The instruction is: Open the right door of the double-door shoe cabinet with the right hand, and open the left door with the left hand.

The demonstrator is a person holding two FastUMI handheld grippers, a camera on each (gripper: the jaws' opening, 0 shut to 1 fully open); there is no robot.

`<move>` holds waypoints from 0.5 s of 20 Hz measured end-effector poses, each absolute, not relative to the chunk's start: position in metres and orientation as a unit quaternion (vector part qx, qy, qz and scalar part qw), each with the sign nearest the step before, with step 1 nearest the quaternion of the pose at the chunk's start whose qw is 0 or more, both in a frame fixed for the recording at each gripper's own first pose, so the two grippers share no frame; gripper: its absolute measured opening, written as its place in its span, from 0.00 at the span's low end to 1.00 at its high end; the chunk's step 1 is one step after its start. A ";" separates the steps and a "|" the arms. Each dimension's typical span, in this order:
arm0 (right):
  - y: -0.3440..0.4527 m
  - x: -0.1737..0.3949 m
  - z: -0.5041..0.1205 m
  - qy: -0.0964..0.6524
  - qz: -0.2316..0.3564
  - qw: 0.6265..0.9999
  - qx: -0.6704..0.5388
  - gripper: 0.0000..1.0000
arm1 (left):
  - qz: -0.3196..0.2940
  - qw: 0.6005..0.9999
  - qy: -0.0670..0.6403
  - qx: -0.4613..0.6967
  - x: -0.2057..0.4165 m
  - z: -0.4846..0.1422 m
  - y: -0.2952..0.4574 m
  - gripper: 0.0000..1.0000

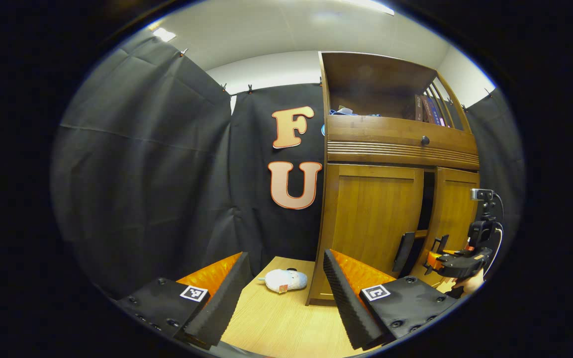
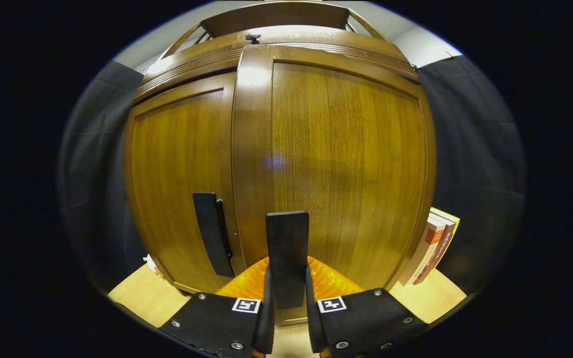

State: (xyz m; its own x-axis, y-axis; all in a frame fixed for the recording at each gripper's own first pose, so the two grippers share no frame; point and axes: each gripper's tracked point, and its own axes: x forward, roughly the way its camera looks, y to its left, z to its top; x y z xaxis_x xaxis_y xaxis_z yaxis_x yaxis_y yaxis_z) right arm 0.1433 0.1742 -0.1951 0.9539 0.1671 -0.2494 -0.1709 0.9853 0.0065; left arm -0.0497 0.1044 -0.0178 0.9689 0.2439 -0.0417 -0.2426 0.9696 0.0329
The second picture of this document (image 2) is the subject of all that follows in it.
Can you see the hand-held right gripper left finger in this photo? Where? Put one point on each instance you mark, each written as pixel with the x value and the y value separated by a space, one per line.
pixel 217 323

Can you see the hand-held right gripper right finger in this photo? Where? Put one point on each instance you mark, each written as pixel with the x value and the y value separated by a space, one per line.
pixel 366 323

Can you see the wooden cabinet door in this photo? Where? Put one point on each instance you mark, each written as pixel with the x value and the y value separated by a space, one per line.
pixel 346 164
pixel 177 174

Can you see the wooden double-door shoe cabinet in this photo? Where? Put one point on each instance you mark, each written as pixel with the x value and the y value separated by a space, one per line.
pixel 276 14

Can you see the white orange cover book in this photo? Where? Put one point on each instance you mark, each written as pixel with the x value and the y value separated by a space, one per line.
pixel 423 253

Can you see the dark red book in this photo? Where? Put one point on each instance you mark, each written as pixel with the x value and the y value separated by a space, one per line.
pixel 438 256

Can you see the yellow edged book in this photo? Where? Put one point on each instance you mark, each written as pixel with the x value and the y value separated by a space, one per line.
pixel 448 218

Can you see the wooden drawer with black knob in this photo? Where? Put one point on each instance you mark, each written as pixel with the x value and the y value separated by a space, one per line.
pixel 316 40

